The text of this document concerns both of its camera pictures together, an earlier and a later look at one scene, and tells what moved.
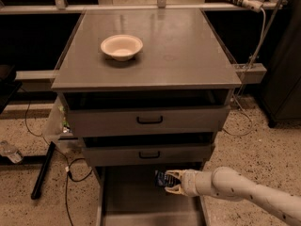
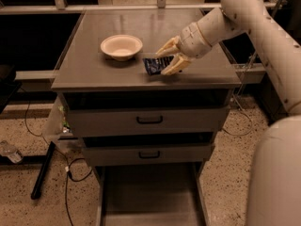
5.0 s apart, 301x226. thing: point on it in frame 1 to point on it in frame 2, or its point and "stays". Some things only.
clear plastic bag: (57, 129) stays
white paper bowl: (121, 47) stays
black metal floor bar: (37, 189) stays
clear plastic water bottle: (10, 152) stays
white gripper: (189, 182) to (194, 41)
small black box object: (161, 178) to (155, 65)
